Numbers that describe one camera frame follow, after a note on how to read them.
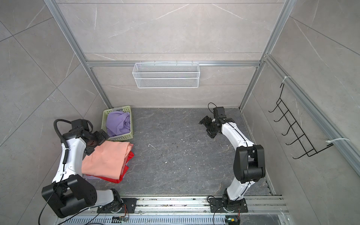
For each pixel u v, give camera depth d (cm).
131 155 90
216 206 73
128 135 97
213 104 81
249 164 47
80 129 60
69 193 44
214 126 76
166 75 101
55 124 56
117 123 103
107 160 81
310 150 58
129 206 73
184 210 73
